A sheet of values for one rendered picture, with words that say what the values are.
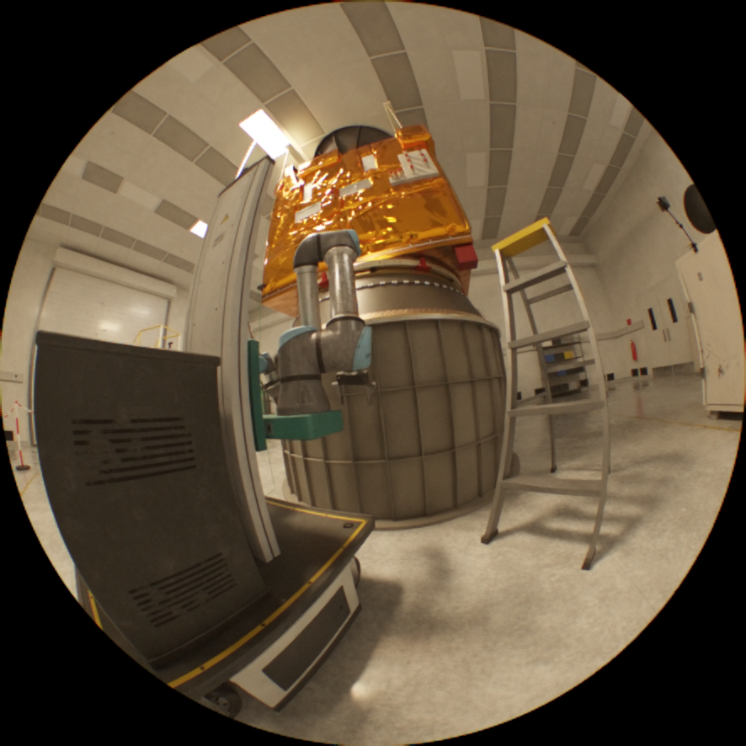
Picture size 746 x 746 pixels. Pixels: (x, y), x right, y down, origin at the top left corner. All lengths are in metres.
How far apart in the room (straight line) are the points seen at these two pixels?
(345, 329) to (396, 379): 0.68
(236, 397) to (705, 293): 3.24
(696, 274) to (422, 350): 2.81
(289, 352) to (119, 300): 8.22
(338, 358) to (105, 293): 8.38
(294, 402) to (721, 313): 3.08
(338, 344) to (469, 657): 0.95
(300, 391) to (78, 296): 8.29
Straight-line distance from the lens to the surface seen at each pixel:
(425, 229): 1.82
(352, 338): 0.58
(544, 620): 0.90
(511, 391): 1.08
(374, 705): 0.77
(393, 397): 1.21
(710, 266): 2.87
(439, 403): 1.27
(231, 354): 0.59
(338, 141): 3.87
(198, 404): 0.41
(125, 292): 8.78
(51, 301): 8.59
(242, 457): 0.59
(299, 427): 0.55
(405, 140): 2.90
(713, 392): 2.97
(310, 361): 0.59
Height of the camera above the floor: 0.74
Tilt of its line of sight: 7 degrees up
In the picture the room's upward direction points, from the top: 7 degrees counter-clockwise
